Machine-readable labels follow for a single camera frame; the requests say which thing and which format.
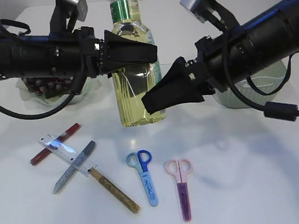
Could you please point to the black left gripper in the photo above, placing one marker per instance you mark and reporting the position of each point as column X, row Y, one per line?
column 121, row 52

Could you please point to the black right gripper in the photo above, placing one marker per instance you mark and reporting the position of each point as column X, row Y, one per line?
column 188, row 81

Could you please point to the yellow tea bottle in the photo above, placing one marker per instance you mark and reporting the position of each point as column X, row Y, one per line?
column 131, row 83

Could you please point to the artificial purple grape bunch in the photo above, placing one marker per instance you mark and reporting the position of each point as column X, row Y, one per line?
column 48, row 87

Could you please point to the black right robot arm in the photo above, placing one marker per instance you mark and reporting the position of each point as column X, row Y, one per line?
column 253, row 46

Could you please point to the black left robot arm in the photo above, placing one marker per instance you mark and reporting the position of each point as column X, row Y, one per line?
column 68, row 54

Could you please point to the green wavy glass plate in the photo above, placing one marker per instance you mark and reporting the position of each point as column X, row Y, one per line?
column 90, row 86

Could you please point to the red glitter pen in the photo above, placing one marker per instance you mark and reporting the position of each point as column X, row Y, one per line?
column 62, row 137

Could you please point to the silver glitter pen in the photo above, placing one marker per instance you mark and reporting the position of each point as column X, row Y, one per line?
column 66, row 174

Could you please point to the clear plastic ruler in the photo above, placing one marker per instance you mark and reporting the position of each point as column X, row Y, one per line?
column 66, row 153

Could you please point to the gold glitter pen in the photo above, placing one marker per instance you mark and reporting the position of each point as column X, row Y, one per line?
column 115, row 191

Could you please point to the pink sheathed scissors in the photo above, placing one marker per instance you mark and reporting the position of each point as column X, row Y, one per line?
column 179, row 169

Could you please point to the blue sheathed scissors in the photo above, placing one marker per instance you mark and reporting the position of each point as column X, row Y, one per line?
column 140, row 160

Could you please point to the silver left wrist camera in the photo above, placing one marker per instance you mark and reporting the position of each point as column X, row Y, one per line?
column 65, row 15

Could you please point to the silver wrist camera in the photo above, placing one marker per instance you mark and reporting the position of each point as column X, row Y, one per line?
column 65, row 15
column 198, row 8

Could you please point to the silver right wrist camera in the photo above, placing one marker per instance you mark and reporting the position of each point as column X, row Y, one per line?
column 198, row 8

